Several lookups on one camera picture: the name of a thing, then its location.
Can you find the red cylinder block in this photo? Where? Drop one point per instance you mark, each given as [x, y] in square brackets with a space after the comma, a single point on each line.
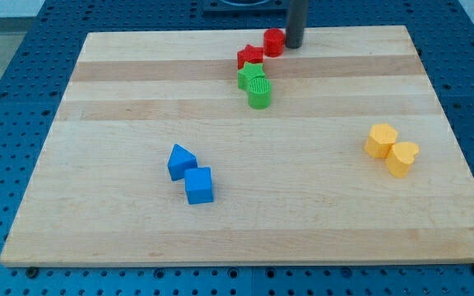
[273, 42]

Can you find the green cylinder block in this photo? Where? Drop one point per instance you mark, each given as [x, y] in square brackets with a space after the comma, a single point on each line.
[259, 93]

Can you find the yellow hexagon block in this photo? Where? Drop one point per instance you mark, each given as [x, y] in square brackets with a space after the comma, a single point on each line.
[381, 138]

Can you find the wooden board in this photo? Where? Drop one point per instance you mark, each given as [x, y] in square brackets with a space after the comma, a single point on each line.
[292, 183]

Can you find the green star block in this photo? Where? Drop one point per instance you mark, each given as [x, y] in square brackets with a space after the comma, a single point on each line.
[248, 72]

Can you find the blue cube block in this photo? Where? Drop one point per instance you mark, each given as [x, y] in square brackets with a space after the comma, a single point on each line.
[198, 185]

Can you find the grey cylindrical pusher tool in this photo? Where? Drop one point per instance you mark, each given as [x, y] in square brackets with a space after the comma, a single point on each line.
[296, 20]

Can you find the yellow heart block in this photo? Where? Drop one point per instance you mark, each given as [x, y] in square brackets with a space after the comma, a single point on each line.
[401, 157]

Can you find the blue triangle block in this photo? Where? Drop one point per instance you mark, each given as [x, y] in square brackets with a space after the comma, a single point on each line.
[180, 160]

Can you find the red star block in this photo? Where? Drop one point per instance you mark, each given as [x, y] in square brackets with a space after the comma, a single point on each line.
[250, 54]

